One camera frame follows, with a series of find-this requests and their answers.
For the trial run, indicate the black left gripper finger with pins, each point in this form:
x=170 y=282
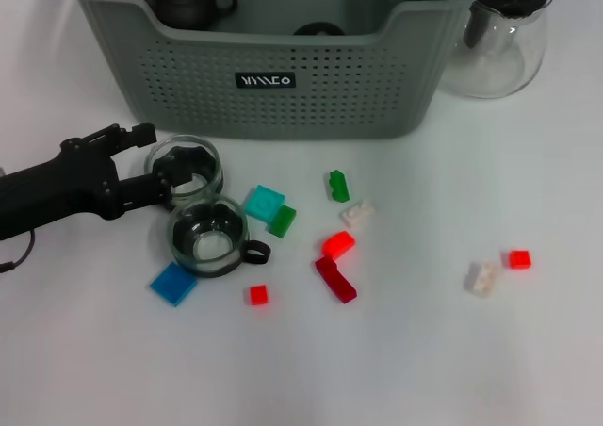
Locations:
x=141 y=192
x=127 y=136

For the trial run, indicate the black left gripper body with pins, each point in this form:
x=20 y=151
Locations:
x=56 y=190

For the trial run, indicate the glass teacup black sleeve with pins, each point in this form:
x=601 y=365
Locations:
x=311 y=29
x=207 y=158
x=209 y=251

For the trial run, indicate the blue toy plate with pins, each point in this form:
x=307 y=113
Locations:
x=173 y=284

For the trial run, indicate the grey-green perforated storage bin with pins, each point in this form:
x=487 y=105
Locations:
x=330 y=91

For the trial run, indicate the teal flat toy plate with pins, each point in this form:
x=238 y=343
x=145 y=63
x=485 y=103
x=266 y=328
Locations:
x=263 y=203

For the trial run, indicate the translucent green toy brick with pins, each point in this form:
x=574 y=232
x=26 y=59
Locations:
x=282 y=221

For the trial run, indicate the black ceramic teapot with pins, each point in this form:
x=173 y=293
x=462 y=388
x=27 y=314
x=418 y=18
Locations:
x=184 y=2

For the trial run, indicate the small red toy brick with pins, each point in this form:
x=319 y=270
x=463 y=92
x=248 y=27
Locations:
x=258 y=295
x=520 y=259

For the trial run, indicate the dark green toy brick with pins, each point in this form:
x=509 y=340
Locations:
x=338 y=188

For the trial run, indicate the bright red toy brick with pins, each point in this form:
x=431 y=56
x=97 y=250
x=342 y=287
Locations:
x=338 y=244

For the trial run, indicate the dark red long toy brick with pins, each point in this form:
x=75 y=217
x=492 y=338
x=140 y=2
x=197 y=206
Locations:
x=337 y=282

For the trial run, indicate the white toy brick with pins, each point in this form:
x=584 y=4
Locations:
x=483 y=279
x=358 y=215

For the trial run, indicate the glass carafe black lid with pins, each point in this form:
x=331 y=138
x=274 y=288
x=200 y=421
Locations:
x=499 y=63

